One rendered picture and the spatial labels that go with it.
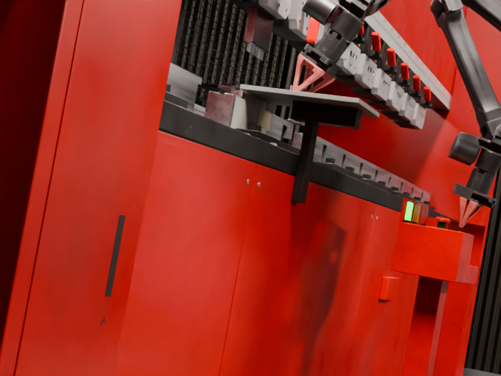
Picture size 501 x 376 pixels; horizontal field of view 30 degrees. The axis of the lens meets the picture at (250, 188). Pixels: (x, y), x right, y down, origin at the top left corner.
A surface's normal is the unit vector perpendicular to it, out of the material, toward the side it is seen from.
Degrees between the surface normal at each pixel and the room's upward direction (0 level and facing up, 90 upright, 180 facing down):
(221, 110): 90
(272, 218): 90
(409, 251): 90
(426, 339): 90
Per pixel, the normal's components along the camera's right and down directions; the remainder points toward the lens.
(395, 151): -0.36, -0.10
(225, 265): 0.92, 0.15
